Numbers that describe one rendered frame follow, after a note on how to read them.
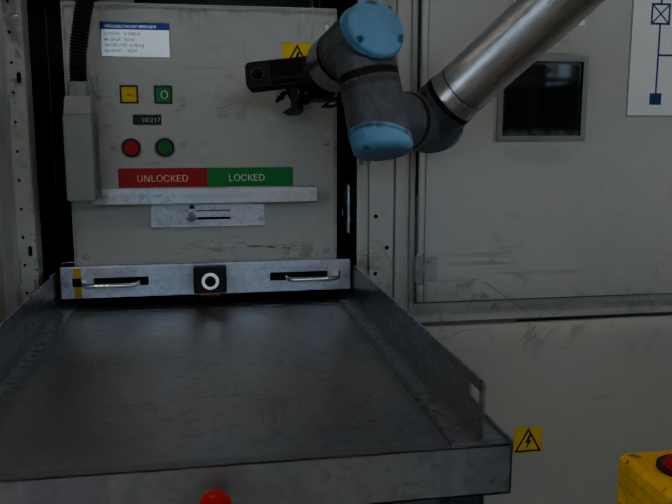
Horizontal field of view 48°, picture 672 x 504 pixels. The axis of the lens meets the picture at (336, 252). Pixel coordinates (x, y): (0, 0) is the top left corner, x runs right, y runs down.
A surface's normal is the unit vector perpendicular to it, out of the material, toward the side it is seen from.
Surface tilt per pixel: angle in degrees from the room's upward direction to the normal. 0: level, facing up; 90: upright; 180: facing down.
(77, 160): 90
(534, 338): 90
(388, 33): 70
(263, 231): 90
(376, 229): 90
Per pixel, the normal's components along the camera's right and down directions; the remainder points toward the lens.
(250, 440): 0.00, -0.99
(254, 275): 0.18, 0.15
